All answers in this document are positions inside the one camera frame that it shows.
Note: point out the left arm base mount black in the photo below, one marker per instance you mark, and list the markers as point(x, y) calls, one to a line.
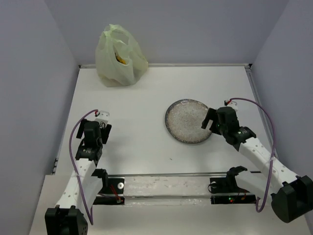
point(112, 194)

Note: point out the light green plastic bag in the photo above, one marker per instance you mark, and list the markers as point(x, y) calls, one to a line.
point(117, 40)

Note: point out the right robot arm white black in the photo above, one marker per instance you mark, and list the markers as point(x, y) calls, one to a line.
point(290, 195)

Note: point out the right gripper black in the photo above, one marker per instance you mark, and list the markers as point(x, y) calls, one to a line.
point(211, 115)

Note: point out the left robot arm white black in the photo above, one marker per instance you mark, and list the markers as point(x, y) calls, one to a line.
point(73, 212)

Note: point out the yellow fake banana bunch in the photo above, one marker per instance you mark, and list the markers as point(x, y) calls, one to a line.
point(120, 60)

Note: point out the speckled grey round plate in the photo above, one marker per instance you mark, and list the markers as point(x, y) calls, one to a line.
point(183, 120)

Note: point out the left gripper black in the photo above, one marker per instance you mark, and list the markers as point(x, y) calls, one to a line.
point(104, 131)

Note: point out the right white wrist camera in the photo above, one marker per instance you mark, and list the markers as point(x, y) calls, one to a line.
point(232, 104)

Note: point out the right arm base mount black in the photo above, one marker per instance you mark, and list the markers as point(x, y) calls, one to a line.
point(224, 194)

